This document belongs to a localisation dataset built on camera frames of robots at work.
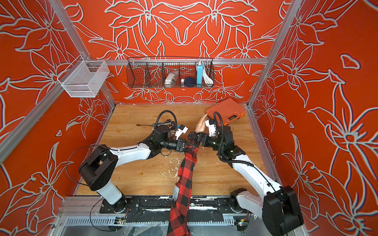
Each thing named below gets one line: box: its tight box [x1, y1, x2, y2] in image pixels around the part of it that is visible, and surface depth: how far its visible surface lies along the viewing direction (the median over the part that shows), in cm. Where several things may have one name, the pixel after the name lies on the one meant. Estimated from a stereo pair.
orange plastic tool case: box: [205, 98, 247, 126], surface depth 116 cm
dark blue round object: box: [184, 76, 197, 88], surface depth 97 cm
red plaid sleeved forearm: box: [166, 141, 199, 236], surface depth 65 cm
